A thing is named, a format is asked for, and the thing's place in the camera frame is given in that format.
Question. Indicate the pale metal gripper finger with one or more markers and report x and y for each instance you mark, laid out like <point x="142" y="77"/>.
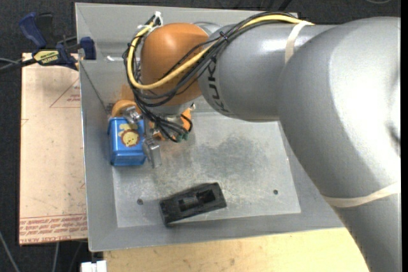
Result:
<point x="133" y="114"/>
<point x="153" y="153"/>

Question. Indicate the orange plastic toy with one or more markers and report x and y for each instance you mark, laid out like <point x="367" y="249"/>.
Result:
<point x="119" y="109"/>

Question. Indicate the blue box with lion print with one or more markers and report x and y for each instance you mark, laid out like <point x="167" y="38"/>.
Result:
<point x="126" y="149"/>

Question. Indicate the black flat block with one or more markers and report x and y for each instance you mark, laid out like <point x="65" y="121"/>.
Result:
<point x="191" y="204"/>

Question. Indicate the grey metal bin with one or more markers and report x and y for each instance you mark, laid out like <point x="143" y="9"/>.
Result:
<point x="242" y="162"/>

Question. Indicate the brown cardboard board red print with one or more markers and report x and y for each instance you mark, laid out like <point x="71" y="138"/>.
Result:
<point x="51" y="153"/>

